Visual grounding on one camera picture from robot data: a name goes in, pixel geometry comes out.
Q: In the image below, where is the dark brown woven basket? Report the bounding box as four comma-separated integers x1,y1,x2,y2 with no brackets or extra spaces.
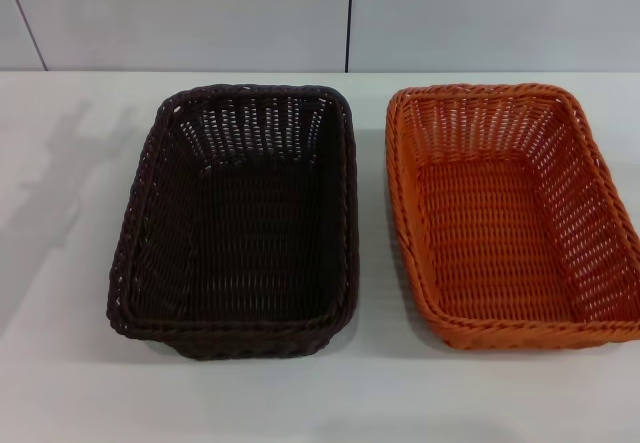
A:
105,82,360,363

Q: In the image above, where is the orange woven basket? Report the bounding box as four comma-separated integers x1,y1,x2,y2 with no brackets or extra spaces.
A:
384,81,640,353

